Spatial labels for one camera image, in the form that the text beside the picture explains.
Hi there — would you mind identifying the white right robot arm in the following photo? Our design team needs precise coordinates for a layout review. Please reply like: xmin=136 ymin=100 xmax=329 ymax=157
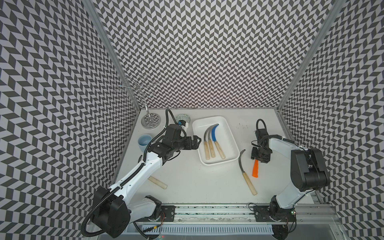
xmin=251 ymin=119 xmax=331 ymax=222

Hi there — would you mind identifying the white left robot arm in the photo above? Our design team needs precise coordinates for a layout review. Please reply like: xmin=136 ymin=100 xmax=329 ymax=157
xmin=81 ymin=109 xmax=202 ymax=238

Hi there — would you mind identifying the aluminium corner post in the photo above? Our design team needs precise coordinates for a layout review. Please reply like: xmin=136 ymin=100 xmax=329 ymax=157
xmin=82 ymin=0 xmax=141 ymax=111
xmin=277 ymin=0 xmax=347 ymax=112

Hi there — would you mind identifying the chrome mug tree stand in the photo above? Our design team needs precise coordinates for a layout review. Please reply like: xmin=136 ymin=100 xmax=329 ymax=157
xmin=118 ymin=74 xmax=161 ymax=129

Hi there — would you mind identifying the green patterned ceramic bowl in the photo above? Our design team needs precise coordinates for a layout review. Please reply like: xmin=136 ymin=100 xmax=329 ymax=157
xmin=175 ymin=114 xmax=191 ymax=124

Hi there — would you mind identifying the orange handle small sickle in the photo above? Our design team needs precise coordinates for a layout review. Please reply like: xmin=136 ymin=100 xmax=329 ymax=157
xmin=252 ymin=160 xmax=259 ymax=178

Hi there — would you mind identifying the aluminium left corner post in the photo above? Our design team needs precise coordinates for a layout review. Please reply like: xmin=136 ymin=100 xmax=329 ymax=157
xmin=82 ymin=0 xmax=141 ymax=111

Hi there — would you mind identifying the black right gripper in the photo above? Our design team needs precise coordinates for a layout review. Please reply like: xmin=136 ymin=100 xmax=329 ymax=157
xmin=251 ymin=145 xmax=272 ymax=163

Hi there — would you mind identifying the white plastic storage box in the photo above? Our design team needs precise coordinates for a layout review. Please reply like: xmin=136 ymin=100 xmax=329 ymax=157
xmin=192 ymin=116 xmax=240 ymax=166

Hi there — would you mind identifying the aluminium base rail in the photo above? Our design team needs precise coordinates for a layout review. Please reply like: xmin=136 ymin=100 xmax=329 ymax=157
xmin=162 ymin=204 xmax=342 ymax=225

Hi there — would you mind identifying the aluminium right corner post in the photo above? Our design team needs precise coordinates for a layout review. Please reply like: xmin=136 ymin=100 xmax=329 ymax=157
xmin=277 ymin=0 xmax=347 ymax=112

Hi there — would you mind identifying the light blue plastic cup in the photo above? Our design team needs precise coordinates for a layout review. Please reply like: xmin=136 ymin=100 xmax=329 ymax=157
xmin=138 ymin=134 xmax=152 ymax=152

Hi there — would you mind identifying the blue blade wooden handle sickle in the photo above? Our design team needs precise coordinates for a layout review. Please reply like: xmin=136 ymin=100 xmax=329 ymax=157
xmin=211 ymin=124 xmax=226 ymax=159

